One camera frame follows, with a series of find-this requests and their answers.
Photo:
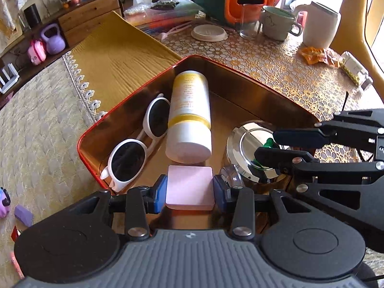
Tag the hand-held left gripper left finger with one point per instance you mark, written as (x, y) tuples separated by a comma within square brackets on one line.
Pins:
[(160, 195)]

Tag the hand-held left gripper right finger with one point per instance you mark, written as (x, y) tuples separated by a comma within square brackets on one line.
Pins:
[(219, 193)]

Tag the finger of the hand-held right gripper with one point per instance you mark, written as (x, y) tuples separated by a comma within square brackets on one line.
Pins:
[(285, 157), (300, 138)]

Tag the green cap toy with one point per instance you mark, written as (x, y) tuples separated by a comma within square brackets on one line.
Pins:
[(268, 142)]

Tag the pink square box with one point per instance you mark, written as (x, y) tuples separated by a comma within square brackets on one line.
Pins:
[(189, 187)]

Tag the round steel lid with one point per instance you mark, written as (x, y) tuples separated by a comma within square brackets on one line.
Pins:
[(246, 147)]

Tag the white sunglasses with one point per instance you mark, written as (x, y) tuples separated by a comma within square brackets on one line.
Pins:
[(127, 162)]

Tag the red tin box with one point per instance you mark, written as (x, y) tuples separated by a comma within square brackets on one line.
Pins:
[(240, 96)]

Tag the white bottle with yellow label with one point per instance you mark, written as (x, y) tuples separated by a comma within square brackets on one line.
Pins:
[(189, 117)]

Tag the purple block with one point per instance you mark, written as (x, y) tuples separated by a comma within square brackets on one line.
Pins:
[(23, 215)]

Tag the purple toy figure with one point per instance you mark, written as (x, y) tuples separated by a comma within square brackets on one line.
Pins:
[(3, 201)]

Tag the pink cylinder toy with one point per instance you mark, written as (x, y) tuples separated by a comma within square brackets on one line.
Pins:
[(16, 264)]

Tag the floral lace tablecloth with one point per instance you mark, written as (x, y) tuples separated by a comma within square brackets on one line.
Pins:
[(270, 69)]

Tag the orange snack packet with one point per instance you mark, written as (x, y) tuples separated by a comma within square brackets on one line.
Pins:
[(318, 55)]

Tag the small clear jar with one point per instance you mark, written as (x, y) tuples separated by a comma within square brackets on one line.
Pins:
[(355, 69)]

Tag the white jug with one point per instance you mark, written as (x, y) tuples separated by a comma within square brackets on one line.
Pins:
[(321, 27)]

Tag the white mug with green inside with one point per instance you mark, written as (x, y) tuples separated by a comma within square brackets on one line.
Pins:
[(276, 25)]

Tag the clear drinking glass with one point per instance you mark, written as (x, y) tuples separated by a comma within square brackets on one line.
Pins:
[(250, 24)]

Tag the yellow cloth mat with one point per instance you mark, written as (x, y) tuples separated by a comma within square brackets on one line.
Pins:
[(120, 63)]

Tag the round cream lid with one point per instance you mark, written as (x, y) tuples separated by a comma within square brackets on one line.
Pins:
[(209, 32)]

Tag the stack of coloured folders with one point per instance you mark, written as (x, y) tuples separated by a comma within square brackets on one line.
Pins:
[(168, 15)]

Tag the purple kettlebell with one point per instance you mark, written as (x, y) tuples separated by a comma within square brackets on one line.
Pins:
[(54, 42)]

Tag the pink toy suitcase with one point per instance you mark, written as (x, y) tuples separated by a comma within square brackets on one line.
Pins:
[(37, 52)]

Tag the white router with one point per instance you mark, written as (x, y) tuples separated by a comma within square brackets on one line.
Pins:
[(7, 79)]

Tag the wooden media cabinet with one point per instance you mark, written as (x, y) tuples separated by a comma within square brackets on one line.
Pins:
[(90, 12)]

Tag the black cylinder speaker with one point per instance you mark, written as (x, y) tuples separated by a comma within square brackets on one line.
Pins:
[(32, 15)]

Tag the floral cover cloth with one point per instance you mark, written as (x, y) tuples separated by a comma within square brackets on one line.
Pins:
[(9, 12)]

